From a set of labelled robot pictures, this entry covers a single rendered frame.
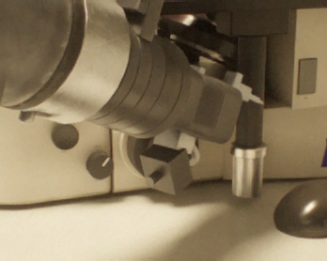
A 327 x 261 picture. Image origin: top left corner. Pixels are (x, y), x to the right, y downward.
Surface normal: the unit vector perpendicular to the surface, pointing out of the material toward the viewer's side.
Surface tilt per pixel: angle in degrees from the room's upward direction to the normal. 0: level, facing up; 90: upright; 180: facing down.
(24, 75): 120
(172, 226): 0
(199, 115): 82
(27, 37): 96
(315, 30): 90
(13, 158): 90
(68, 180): 90
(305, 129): 49
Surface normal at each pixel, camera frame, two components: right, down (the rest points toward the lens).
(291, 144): 0.12, 0.11
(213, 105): 0.50, 0.10
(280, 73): -0.94, 0.10
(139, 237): 0.00, -0.96
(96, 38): 0.79, -0.04
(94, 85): 0.56, 0.56
